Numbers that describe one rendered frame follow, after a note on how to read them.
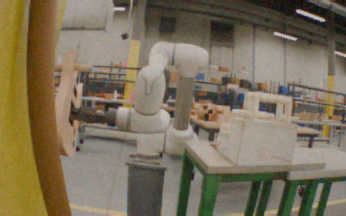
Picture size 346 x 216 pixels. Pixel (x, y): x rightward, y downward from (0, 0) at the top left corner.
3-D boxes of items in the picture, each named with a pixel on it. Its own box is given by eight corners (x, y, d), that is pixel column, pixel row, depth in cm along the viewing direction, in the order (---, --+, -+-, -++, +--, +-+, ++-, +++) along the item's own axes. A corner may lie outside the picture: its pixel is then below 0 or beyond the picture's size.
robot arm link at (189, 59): (164, 142, 204) (195, 145, 204) (163, 157, 190) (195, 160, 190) (173, 39, 162) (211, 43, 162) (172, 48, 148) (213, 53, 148)
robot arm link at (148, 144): (138, 149, 201) (140, 118, 200) (163, 152, 201) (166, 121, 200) (135, 153, 185) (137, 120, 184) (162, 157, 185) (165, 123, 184)
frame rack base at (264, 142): (237, 166, 100) (244, 121, 99) (225, 158, 115) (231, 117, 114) (292, 165, 103) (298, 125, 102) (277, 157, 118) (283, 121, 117)
